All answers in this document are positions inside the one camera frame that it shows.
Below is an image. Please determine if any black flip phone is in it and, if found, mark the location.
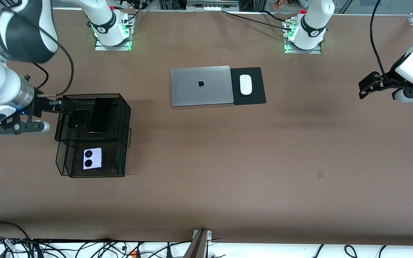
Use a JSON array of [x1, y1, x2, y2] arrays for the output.
[[67, 109, 87, 129]]

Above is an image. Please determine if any black slab smartphone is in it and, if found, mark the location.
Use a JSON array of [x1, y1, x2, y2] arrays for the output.
[[88, 97, 114, 134]]

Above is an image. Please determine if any lavender flip phone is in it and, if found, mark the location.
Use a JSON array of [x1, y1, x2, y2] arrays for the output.
[[82, 148, 103, 170]]

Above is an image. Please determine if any black mesh desk organizer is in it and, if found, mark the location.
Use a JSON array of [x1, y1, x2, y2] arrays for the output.
[[54, 94, 132, 178]]

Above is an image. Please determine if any black mouse pad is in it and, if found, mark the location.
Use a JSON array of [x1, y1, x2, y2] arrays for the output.
[[231, 67, 266, 106]]

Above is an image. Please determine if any white computer mouse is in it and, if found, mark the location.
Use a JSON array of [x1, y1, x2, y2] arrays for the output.
[[240, 74, 253, 96]]

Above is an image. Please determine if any silver laptop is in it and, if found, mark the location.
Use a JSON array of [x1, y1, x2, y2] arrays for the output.
[[171, 66, 234, 107]]

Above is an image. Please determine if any silver power strip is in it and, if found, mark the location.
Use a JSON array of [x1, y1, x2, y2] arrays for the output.
[[187, 0, 239, 9]]

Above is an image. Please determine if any aluminium profile beam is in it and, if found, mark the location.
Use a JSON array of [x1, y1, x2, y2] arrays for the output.
[[183, 229, 212, 258]]

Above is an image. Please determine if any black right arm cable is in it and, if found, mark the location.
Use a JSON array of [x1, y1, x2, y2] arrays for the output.
[[31, 36, 75, 96]]

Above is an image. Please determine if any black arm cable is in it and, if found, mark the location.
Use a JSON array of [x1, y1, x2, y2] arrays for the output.
[[31, 36, 75, 96], [369, 0, 390, 76]]

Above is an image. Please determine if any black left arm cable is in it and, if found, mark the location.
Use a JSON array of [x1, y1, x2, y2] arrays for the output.
[[369, 0, 390, 76]]

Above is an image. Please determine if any black looped cable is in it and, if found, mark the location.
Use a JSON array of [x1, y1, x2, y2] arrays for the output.
[[0, 221, 31, 241]]

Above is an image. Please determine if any black cable on table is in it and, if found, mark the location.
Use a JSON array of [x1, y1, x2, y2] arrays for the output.
[[222, 10, 292, 30]]

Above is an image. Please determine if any black cable tangle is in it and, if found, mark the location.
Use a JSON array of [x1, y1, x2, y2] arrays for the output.
[[0, 235, 194, 258]]

